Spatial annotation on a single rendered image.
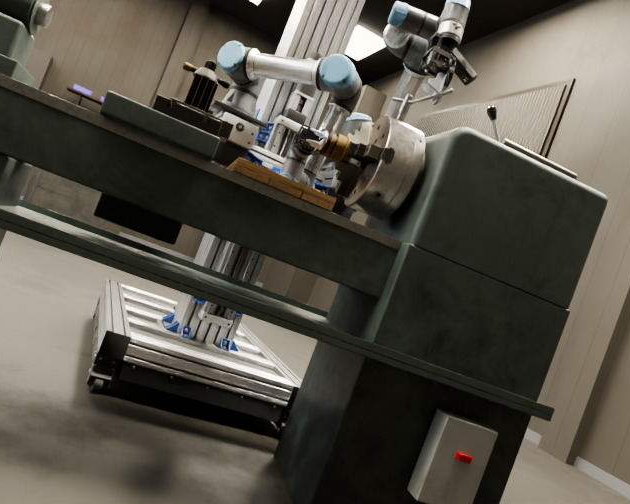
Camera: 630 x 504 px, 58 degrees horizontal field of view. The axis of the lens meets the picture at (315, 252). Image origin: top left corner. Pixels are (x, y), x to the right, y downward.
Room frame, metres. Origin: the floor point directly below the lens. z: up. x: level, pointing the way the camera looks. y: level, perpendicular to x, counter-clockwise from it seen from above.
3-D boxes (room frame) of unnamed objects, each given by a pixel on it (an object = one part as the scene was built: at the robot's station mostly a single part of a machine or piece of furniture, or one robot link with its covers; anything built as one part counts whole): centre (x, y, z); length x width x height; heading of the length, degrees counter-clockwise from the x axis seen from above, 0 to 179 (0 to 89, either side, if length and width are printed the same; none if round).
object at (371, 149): (1.72, -0.04, 1.08); 0.12 x 0.11 x 0.05; 15
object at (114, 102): (1.70, 0.55, 0.90); 0.53 x 0.30 x 0.06; 15
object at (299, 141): (1.88, 0.15, 1.08); 0.12 x 0.09 x 0.08; 13
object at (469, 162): (1.95, -0.48, 1.06); 0.59 x 0.48 x 0.39; 105
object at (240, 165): (1.76, 0.19, 0.89); 0.36 x 0.30 x 0.04; 15
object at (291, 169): (2.05, 0.18, 0.98); 0.11 x 0.08 x 0.11; 161
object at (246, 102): (2.28, 0.50, 1.21); 0.15 x 0.15 x 0.10
